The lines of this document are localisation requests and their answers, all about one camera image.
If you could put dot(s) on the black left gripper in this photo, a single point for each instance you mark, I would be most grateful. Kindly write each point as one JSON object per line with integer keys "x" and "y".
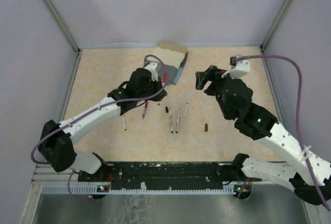
{"x": 158, "y": 85}

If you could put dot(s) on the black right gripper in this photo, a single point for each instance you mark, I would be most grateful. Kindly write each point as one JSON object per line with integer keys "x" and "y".
{"x": 203, "y": 77}

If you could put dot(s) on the red clear pen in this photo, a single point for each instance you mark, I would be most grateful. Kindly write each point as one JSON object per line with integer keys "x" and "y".
{"x": 145, "y": 110}

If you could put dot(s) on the red marker cap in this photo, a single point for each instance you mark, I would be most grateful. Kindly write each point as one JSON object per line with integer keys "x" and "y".
{"x": 165, "y": 77}

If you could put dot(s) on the white red-end marker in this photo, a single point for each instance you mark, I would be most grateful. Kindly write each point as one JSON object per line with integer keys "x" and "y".
{"x": 163, "y": 84}

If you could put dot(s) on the white blue-end marker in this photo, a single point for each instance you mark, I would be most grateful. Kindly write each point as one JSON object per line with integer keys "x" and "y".
{"x": 171, "y": 121}

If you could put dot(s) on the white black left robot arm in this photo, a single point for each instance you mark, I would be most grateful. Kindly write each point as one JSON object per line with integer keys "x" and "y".
{"x": 58, "y": 139}

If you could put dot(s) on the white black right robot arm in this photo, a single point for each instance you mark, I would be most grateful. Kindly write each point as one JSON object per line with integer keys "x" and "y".
{"x": 302, "y": 172}

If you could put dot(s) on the small white black-end pen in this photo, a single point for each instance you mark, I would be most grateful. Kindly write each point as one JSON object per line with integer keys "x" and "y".
{"x": 185, "y": 110}

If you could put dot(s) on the small white red-end pen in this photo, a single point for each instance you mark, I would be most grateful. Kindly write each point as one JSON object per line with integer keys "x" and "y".
{"x": 124, "y": 123}

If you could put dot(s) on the folded grey beige cloth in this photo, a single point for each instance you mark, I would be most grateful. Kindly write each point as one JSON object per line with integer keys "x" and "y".
{"x": 174, "y": 58}

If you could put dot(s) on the white brown-end marker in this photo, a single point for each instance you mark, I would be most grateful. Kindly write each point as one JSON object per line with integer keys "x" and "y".
{"x": 177, "y": 121}

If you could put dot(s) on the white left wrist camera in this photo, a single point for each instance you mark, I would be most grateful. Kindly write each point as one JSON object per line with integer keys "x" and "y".
{"x": 153, "y": 69}

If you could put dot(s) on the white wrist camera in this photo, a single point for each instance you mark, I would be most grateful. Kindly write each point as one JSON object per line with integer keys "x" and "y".
{"x": 239, "y": 68}
{"x": 153, "y": 69}

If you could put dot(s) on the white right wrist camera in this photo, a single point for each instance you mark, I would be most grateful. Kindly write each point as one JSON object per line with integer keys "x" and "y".
{"x": 239, "y": 68}

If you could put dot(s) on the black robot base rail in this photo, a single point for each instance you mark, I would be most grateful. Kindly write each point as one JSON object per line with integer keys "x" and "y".
{"x": 165, "y": 175}

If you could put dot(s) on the aluminium frame post left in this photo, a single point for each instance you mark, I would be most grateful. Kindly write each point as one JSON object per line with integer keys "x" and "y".
{"x": 62, "y": 25}

